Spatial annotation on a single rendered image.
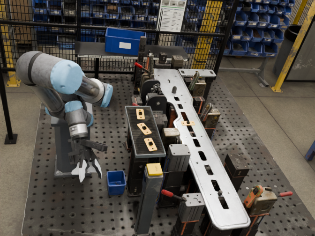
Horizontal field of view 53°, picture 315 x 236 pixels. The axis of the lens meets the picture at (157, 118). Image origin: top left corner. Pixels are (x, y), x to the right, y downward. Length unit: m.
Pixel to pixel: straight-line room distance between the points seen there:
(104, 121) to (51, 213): 0.82
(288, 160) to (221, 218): 2.22
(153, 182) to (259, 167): 1.06
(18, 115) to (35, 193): 1.78
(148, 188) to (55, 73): 0.63
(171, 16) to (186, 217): 1.69
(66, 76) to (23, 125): 2.31
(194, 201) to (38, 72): 0.82
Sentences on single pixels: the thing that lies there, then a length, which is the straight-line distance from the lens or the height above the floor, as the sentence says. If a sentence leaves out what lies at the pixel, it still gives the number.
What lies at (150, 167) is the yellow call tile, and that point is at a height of 1.16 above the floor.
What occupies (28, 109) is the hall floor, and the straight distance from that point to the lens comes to 3.59.
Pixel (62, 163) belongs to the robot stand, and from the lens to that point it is 1.84.
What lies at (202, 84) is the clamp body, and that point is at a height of 1.04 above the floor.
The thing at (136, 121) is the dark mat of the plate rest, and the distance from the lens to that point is 1.57.
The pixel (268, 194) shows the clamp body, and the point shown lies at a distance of 1.58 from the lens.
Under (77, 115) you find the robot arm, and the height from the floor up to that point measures 1.28.
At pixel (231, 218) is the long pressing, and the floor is 1.00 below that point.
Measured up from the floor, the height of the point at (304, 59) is 0.50.
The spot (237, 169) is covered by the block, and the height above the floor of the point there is 1.03.
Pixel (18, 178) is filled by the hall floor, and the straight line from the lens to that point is 2.89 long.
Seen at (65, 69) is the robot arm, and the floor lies 1.58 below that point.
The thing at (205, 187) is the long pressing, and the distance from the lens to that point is 1.56.
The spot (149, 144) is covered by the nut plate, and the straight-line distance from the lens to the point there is 1.44.
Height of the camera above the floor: 2.13
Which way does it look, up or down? 37 degrees down
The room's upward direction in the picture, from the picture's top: 11 degrees clockwise
